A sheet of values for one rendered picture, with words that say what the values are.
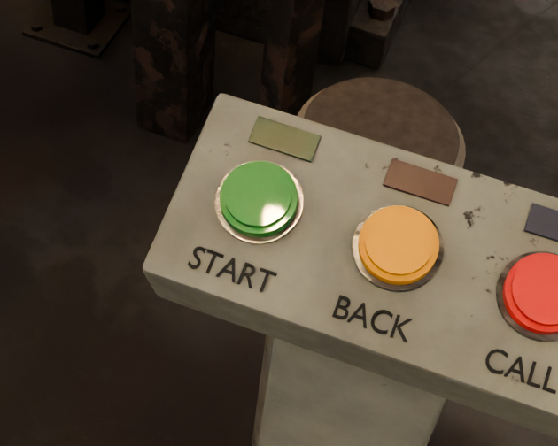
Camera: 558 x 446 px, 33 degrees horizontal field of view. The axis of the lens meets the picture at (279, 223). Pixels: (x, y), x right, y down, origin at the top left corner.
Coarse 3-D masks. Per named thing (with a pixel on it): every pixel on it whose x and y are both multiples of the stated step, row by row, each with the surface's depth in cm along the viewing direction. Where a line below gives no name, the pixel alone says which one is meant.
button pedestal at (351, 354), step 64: (320, 128) 50; (192, 192) 49; (320, 192) 48; (384, 192) 48; (512, 192) 48; (192, 256) 48; (256, 256) 47; (320, 256) 47; (448, 256) 47; (512, 256) 47; (256, 320) 48; (320, 320) 46; (384, 320) 46; (448, 320) 46; (512, 320) 46; (320, 384) 53; (384, 384) 50; (448, 384) 46; (512, 384) 45
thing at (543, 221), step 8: (536, 208) 48; (544, 208) 47; (528, 216) 47; (536, 216) 47; (544, 216) 47; (552, 216) 47; (528, 224) 47; (536, 224) 47; (544, 224) 47; (552, 224) 47; (528, 232) 47; (536, 232) 47; (544, 232) 47; (552, 232) 47
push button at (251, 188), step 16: (240, 176) 48; (256, 176) 48; (272, 176) 48; (288, 176) 48; (224, 192) 48; (240, 192) 47; (256, 192) 47; (272, 192) 47; (288, 192) 47; (224, 208) 48; (240, 208) 47; (256, 208) 47; (272, 208) 47; (288, 208) 47; (240, 224) 47; (256, 224) 47; (272, 224) 47; (288, 224) 48
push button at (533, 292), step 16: (528, 256) 46; (544, 256) 46; (512, 272) 46; (528, 272) 45; (544, 272) 45; (512, 288) 45; (528, 288) 45; (544, 288) 45; (512, 304) 45; (528, 304) 45; (544, 304) 45; (528, 320) 45; (544, 320) 45
